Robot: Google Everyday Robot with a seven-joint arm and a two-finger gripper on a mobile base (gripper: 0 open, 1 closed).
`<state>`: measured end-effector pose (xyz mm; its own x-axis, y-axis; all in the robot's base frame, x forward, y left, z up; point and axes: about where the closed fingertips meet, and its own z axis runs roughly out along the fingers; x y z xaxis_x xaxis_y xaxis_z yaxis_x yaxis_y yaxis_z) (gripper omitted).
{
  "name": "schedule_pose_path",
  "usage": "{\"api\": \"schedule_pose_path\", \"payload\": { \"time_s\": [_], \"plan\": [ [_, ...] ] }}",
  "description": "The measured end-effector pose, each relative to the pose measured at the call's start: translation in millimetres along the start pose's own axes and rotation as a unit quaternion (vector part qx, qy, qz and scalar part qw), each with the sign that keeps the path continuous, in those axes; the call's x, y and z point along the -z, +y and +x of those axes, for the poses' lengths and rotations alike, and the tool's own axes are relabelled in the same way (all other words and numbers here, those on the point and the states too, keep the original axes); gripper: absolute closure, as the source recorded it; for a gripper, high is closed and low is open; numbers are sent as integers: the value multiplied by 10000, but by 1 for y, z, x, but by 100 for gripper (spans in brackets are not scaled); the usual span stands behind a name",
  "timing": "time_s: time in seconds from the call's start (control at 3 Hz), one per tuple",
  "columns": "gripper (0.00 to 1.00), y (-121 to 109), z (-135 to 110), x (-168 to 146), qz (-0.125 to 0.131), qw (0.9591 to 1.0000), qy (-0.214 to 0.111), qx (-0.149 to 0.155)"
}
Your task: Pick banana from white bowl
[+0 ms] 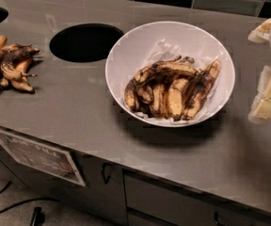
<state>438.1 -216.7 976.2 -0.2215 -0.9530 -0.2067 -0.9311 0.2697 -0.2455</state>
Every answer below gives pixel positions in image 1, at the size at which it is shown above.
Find top black banana on counter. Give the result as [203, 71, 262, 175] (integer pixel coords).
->
[0, 45, 40, 81]

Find framed landfill sign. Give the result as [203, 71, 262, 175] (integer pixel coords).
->
[0, 129, 86, 186]

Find left dark banana in bowl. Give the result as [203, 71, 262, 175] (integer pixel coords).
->
[124, 80, 140, 112]

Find white round bowl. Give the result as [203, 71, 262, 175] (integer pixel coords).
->
[105, 22, 235, 127]

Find right blackened banana in bowl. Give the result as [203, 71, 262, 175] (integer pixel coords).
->
[182, 59, 221, 121]

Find black object on floor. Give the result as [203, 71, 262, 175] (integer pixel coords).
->
[30, 207, 45, 226]

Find small spotted banana in bowl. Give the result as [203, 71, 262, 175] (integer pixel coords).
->
[150, 84, 166, 118]

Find black cabinet door handle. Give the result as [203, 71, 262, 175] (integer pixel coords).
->
[101, 162, 112, 185]

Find middle yellow banana in bowl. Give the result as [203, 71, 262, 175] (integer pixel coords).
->
[167, 77, 189, 121]

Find white paper bowl liner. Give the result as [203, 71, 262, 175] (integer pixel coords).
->
[124, 40, 225, 127]

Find lower yellow banana on counter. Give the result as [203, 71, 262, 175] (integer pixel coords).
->
[10, 57, 34, 93]

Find grey cabinet drawer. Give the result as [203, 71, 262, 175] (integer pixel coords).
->
[124, 173, 271, 226]

